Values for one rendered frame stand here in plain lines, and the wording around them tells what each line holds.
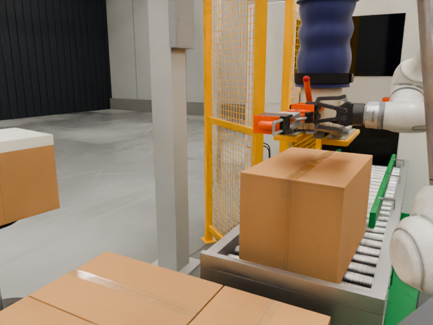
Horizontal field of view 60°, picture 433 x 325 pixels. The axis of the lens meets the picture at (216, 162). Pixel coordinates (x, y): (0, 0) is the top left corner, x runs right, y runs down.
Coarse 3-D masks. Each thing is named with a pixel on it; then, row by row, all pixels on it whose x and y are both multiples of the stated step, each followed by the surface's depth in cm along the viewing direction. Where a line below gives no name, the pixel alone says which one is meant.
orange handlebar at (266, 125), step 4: (300, 112) 123; (304, 112) 124; (300, 116) 119; (304, 116) 123; (292, 120) 111; (260, 124) 101; (264, 124) 100; (268, 124) 100; (272, 124) 100; (276, 124) 100; (264, 128) 101; (268, 128) 100; (272, 128) 100
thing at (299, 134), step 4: (296, 132) 156; (300, 132) 156; (304, 132) 159; (276, 136) 151; (280, 136) 150; (284, 136) 150; (288, 136) 149; (292, 136) 149; (296, 136) 149; (300, 136) 151; (304, 136) 156; (276, 140) 151; (280, 140) 150; (284, 140) 150; (288, 140) 149; (292, 140) 148; (296, 140) 147
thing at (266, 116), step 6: (264, 114) 105; (270, 114) 105; (276, 114) 104; (282, 114) 104; (258, 120) 103; (264, 120) 102; (270, 120) 101; (258, 126) 103; (258, 132) 103; (264, 132) 103; (270, 132) 102
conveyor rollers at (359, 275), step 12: (372, 168) 316; (384, 168) 313; (396, 168) 316; (372, 180) 284; (396, 180) 284; (372, 192) 252; (384, 204) 231; (384, 216) 209; (372, 228) 194; (384, 228) 193; (372, 240) 180; (360, 252) 172; (372, 252) 169; (360, 264) 157; (372, 264) 161; (348, 276) 149; (360, 276) 148; (372, 276) 153; (360, 288) 140
